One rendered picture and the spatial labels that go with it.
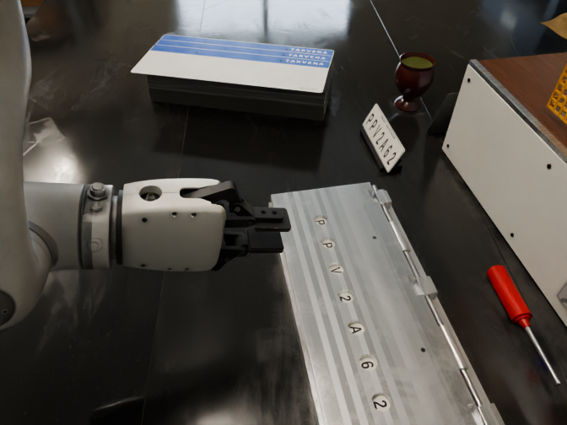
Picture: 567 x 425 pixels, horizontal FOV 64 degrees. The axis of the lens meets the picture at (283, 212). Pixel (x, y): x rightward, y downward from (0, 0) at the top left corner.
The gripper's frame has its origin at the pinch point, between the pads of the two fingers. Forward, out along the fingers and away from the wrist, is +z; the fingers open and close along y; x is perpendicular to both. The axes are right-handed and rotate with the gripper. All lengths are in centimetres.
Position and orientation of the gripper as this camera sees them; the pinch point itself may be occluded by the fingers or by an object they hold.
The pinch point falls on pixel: (267, 230)
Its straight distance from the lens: 50.1
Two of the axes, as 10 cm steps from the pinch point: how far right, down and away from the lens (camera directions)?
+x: 1.8, 7.0, -6.9
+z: 9.6, 0.3, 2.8
